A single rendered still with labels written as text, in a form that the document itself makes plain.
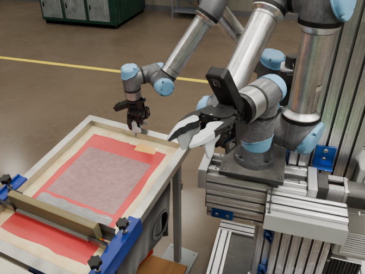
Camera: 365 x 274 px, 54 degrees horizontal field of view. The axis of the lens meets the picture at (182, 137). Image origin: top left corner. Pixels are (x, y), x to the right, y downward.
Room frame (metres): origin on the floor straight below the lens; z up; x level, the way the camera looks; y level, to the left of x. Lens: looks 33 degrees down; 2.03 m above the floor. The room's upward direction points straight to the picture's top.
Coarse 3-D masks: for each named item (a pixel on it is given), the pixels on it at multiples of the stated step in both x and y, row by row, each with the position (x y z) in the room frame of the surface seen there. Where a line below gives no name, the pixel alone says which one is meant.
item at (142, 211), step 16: (80, 128) 1.51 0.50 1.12; (112, 128) 1.52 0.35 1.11; (128, 128) 1.49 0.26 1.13; (64, 144) 1.39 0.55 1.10; (176, 144) 1.36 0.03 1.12; (48, 160) 1.29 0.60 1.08; (176, 160) 1.25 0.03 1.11; (32, 176) 1.19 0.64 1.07; (160, 176) 1.16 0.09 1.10; (160, 192) 1.09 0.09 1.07; (0, 208) 1.03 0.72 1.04; (144, 208) 0.99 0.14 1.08; (0, 240) 0.87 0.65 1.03; (16, 256) 0.81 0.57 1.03; (32, 256) 0.81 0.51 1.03; (48, 272) 0.74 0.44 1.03; (64, 272) 0.74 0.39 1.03
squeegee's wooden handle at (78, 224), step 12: (12, 192) 1.03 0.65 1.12; (24, 204) 0.99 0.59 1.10; (36, 204) 0.96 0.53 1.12; (48, 204) 0.96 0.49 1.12; (48, 216) 0.94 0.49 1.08; (60, 216) 0.91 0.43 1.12; (72, 216) 0.90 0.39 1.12; (72, 228) 0.90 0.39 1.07; (84, 228) 0.87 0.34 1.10; (96, 228) 0.86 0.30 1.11
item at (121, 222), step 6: (6, 180) 1.09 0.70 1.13; (120, 222) 0.87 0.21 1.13; (126, 222) 0.87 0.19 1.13; (120, 228) 0.85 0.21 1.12; (126, 228) 0.86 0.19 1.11; (90, 258) 0.74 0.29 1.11; (96, 258) 0.74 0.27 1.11; (90, 264) 0.72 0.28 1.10; (96, 264) 0.72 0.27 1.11; (96, 270) 0.73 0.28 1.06
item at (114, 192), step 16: (128, 160) 1.30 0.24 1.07; (144, 160) 1.30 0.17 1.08; (160, 160) 1.29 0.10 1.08; (112, 176) 1.21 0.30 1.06; (128, 176) 1.20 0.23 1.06; (144, 176) 1.20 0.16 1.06; (96, 192) 1.12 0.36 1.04; (112, 192) 1.11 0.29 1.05; (128, 192) 1.11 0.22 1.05; (96, 208) 1.03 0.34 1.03; (112, 208) 1.03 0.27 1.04; (112, 224) 0.96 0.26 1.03; (48, 240) 0.90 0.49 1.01; (64, 240) 0.89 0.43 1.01; (80, 240) 0.89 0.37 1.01; (64, 256) 0.83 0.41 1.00; (80, 256) 0.83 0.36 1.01
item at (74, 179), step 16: (96, 144) 1.43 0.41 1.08; (112, 144) 1.42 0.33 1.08; (128, 144) 1.41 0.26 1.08; (80, 160) 1.32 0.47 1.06; (96, 160) 1.31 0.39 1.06; (112, 160) 1.31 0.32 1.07; (64, 176) 1.22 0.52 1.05; (80, 176) 1.22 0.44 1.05; (96, 176) 1.21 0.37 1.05; (48, 192) 1.13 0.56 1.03; (64, 192) 1.13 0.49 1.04; (80, 192) 1.12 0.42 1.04; (16, 224) 0.97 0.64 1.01; (32, 224) 0.97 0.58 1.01; (32, 240) 0.90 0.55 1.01
